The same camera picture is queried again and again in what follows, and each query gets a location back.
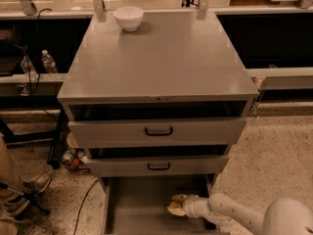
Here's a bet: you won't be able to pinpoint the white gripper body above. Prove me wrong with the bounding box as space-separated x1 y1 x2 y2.
183 195 201 218

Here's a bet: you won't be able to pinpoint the orange fruit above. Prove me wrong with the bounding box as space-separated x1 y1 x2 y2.
170 201 180 208

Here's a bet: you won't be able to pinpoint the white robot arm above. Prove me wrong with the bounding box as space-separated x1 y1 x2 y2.
167 193 313 235

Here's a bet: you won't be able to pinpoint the grey middle drawer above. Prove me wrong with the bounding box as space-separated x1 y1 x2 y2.
88 156 229 177

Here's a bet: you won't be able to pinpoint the grey open bottom drawer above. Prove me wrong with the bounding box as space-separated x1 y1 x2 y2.
101 175 230 235

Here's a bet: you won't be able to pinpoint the grey top drawer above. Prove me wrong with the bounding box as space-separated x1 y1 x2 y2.
69 117 246 148

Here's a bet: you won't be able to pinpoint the grey metal drawer cabinet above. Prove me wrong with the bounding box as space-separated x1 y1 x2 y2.
57 10 260 188

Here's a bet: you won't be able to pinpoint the clutter of small items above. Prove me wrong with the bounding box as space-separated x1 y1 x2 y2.
62 132 89 170

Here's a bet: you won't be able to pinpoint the black tripod stand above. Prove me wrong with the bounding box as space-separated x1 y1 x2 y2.
0 182 50 214

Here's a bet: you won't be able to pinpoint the grey sneaker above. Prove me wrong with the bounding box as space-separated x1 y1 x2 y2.
1 172 52 217

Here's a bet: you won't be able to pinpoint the person's leg beige trousers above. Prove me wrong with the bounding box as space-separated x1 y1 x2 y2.
0 137 27 235

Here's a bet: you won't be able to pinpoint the white ceramic bowl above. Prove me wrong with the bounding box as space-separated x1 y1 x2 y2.
113 7 144 32

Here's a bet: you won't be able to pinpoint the clear plastic water bottle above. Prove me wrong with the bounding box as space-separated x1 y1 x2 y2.
41 50 58 73

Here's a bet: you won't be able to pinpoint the black floor cable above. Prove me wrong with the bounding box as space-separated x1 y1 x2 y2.
72 177 100 235

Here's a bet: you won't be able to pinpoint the black table frame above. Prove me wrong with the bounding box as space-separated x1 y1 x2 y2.
0 96 67 168

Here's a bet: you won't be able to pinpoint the black power cable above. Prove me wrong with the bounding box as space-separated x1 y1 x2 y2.
14 7 60 122

